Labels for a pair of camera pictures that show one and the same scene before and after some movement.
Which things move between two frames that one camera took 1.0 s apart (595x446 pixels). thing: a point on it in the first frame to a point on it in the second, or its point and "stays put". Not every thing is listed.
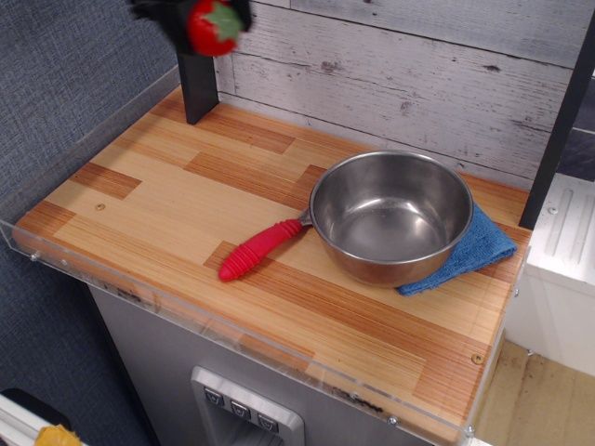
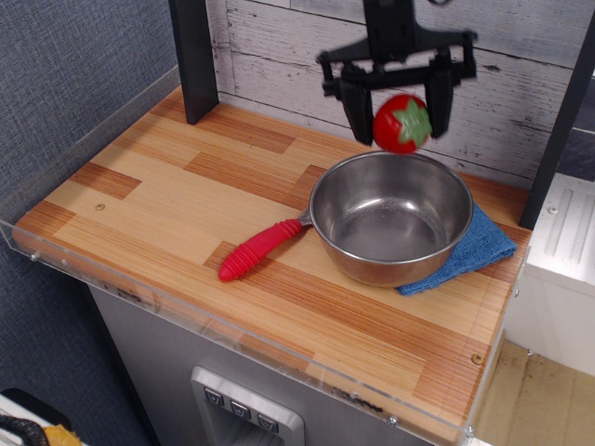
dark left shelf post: (199, 84) stays put
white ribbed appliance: (554, 313) stays put
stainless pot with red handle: (382, 218) stays put
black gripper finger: (174, 15) to (357, 101)
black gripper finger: (243, 6) to (439, 85)
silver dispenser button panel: (229, 413) stays put
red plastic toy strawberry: (214, 27) to (402, 124)
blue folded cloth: (486, 242) stays put
